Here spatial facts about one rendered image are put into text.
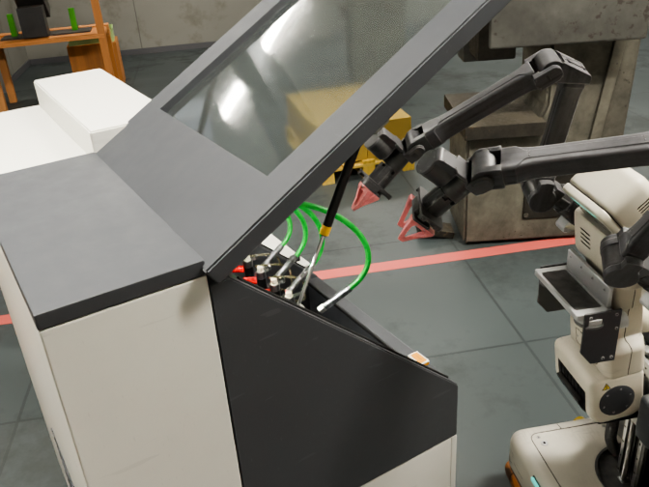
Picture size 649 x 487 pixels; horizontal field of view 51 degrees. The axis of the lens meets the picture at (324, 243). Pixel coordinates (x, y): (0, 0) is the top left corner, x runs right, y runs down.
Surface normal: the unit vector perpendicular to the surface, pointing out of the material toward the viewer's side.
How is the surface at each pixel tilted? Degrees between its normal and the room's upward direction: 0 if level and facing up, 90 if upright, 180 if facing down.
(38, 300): 0
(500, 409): 0
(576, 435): 0
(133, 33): 90
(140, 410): 90
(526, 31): 90
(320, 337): 90
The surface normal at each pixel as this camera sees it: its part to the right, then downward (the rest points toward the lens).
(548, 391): -0.07, -0.89
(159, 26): 0.16, 0.45
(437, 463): 0.52, 0.36
